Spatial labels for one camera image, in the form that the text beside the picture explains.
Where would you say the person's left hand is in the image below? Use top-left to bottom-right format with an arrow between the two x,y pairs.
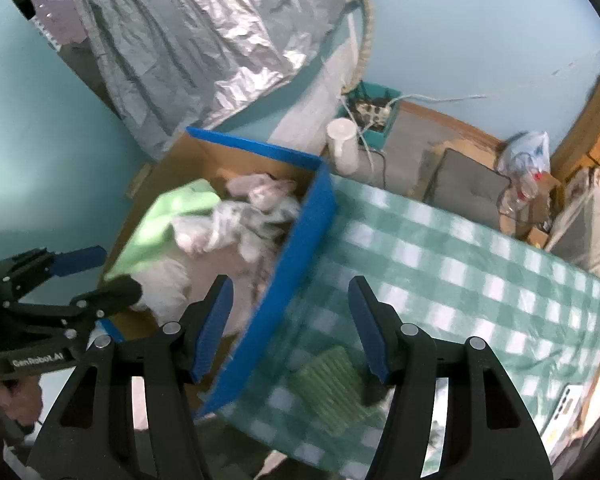
0,375 -> 43,428

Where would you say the grey seat cushion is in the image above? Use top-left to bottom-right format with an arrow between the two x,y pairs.
420,147 -> 512,233

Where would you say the brown cardboard box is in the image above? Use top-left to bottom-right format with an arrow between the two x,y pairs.
500,172 -> 563,241

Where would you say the wooden headboard shelf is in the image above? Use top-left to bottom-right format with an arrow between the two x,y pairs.
550,47 -> 600,181

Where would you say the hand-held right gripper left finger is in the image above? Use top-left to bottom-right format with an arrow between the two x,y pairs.
27,275 -> 236,480

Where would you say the white cylindrical humidifier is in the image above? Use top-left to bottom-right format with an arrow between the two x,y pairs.
326,118 -> 361,176

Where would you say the white flat box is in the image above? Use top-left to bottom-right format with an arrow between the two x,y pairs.
550,385 -> 587,441

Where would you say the green checkered tablecloth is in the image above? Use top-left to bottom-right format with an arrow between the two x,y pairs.
220,175 -> 600,480

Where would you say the silver foil curtain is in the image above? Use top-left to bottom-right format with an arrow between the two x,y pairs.
50,0 -> 366,161

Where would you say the blue cardboard box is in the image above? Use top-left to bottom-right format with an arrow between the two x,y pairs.
97,126 -> 337,418

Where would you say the light grey duvet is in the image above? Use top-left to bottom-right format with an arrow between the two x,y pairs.
545,167 -> 600,281

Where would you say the light green cloth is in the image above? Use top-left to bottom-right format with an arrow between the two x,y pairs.
104,180 -> 221,281

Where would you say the beige corrugated hose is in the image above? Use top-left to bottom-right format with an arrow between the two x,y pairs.
340,0 -> 376,93

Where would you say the lilac hanging garment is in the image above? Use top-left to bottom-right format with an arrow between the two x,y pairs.
35,5 -> 88,51

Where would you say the white wall cable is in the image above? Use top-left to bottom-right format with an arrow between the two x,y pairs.
387,47 -> 600,106

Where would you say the grey floor mat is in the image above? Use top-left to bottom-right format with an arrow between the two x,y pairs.
380,105 -> 506,196

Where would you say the clear bottle with red cap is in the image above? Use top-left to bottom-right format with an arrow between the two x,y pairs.
497,172 -> 543,216

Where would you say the white plastic bag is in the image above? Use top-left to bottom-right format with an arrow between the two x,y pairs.
497,131 -> 551,176

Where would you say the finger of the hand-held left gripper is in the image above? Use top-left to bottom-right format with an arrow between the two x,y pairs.
0,246 -> 108,306
5,276 -> 143,331

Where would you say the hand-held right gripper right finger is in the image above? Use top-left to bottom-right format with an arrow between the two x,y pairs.
347,276 -> 553,480

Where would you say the teal plastic basket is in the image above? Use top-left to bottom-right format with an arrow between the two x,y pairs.
336,80 -> 403,153

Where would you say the green ribbed sponge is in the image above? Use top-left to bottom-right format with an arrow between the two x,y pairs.
287,345 -> 381,436

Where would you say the pink towel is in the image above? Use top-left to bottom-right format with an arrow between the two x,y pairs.
130,252 -> 281,336

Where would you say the white power strip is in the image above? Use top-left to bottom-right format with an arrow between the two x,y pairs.
352,101 -> 388,123

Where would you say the white mesh bath loofah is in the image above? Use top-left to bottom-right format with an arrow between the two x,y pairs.
172,172 -> 303,266

